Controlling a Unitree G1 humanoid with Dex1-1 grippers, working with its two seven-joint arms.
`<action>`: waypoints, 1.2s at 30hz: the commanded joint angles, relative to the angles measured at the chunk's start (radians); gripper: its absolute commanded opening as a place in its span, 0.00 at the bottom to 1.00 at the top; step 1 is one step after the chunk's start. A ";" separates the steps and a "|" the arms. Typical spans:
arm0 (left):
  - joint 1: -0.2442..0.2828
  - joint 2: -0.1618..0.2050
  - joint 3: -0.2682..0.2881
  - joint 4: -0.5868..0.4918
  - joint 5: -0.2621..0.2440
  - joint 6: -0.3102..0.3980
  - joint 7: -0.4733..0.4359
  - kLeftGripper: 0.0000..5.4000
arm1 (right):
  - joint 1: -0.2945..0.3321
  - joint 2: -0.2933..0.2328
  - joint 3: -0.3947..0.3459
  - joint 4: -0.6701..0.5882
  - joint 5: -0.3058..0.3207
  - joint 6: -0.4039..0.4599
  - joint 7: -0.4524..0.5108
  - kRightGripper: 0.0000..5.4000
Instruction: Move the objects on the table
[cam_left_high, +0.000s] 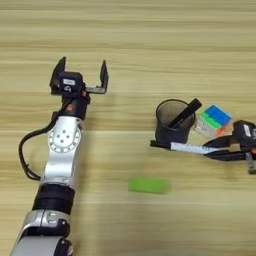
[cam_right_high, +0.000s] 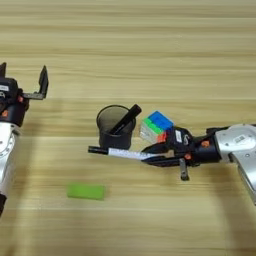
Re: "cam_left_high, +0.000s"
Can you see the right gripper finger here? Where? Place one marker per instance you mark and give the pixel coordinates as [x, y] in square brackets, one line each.
[230, 156]
[226, 141]

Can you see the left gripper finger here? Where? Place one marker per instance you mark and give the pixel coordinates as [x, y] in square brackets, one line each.
[104, 78]
[59, 68]

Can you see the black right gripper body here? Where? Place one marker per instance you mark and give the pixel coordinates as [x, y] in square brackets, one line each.
[251, 163]

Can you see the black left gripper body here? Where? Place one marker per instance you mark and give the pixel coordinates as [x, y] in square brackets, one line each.
[78, 106]

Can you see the white marker with black cap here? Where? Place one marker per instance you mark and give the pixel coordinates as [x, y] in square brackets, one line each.
[186, 147]

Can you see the black mesh pen cup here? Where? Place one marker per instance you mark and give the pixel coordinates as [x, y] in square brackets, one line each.
[170, 133]

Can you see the green rectangular eraser block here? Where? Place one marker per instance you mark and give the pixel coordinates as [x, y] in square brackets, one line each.
[148, 185]

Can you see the black box with white label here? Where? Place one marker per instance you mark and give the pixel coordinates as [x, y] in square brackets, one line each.
[245, 131]
[70, 83]

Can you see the colourful puzzle cube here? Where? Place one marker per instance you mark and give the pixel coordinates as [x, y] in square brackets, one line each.
[215, 115]

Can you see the black marker pen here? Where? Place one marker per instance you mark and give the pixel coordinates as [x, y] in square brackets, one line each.
[190, 108]

